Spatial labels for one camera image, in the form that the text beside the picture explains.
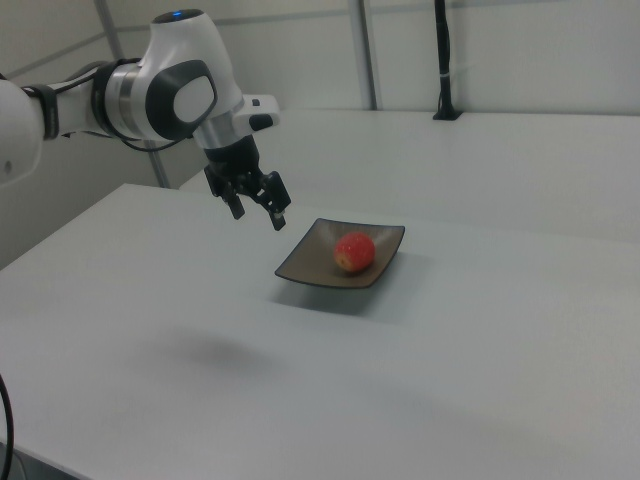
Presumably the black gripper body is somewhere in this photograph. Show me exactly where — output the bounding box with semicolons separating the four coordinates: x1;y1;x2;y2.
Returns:
203;135;269;199

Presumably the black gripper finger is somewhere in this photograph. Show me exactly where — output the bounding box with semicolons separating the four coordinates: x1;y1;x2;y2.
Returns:
251;170;293;232
223;175;246;221

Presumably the red apple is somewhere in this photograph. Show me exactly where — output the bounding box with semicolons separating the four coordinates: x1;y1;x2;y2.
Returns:
332;230;377;275

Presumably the square brown ceramic plate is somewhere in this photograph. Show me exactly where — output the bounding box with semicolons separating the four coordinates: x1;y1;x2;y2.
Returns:
273;217;407;290

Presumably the black pole with base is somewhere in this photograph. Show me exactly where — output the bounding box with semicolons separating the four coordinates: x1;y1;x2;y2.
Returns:
431;0;464;123

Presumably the grey aluminium frame post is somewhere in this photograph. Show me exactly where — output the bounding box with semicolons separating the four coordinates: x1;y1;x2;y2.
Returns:
93;0;172;190
348;0;379;111

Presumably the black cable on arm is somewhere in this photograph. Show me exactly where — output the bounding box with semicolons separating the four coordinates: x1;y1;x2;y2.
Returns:
24;63;197;152

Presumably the black cable at table edge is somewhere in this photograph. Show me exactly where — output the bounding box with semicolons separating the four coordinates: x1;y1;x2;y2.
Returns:
0;372;15;480

